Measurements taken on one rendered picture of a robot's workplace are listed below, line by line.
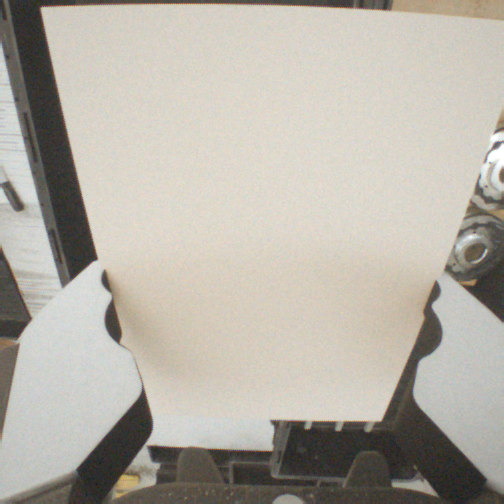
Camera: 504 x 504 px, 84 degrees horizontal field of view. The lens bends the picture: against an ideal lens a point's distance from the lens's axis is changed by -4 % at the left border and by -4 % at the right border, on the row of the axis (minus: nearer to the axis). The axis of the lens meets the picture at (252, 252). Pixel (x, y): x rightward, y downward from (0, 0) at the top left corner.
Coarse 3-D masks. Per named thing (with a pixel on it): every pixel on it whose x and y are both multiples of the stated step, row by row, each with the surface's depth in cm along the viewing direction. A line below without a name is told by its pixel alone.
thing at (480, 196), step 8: (496, 136) 31; (496, 144) 32; (488, 152) 32; (496, 152) 32; (488, 160) 33; (488, 168) 33; (480, 176) 34; (480, 184) 34; (488, 184) 34; (472, 192) 35; (480, 192) 35; (488, 192) 34; (496, 192) 34; (472, 200) 35; (480, 200) 35; (488, 200) 35; (496, 200) 35; (488, 208) 35; (496, 208) 35
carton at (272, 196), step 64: (64, 64) 7; (128, 64) 7; (192, 64) 7; (256, 64) 7; (320, 64) 7; (384, 64) 7; (448, 64) 7; (128, 128) 8; (192, 128) 8; (256, 128) 8; (320, 128) 8; (384, 128) 8; (448, 128) 8; (128, 192) 9; (192, 192) 9; (256, 192) 9; (320, 192) 9; (384, 192) 9; (448, 192) 9; (128, 256) 10; (192, 256) 10; (256, 256) 10; (320, 256) 10; (384, 256) 10; (448, 256) 10; (128, 320) 11; (192, 320) 11; (256, 320) 11; (320, 320) 11; (384, 320) 11; (192, 384) 13; (256, 384) 13; (320, 384) 13; (384, 384) 13
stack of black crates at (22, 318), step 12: (0, 264) 112; (0, 276) 114; (12, 276) 102; (0, 288) 117; (12, 288) 104; (0, 300) 120; (12, 300) 120; (0, 312) 123; (12, 312) 123; (24, 312) 109; (0, 324) 123; (12, 324) 123; (24, 324) 123; (0, 336) 117; (12, 336) 117
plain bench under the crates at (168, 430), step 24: (0, 216) 55; (24, 216) 55; (0, 240) 57; (24, 240) 57; (24, 264) 60; (48, 264) 60; (24, 288) 63; (48, 288) 63; (168, 432) 88; (192, 432) 88; (216, 432) 88; (240, 432) 87; (264, 432) 87
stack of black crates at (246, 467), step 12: (240, 456) 118; (252, 456) 118; (264, 456) 119; (240, 468) 138; (252, 468) 139; (264, 468) 138; (240, 480) 134; (252, 480) 134; (264, 480) 134; (276, 480) 134; (288, 480) 134; (300, 480) 134; (312, 480) 132
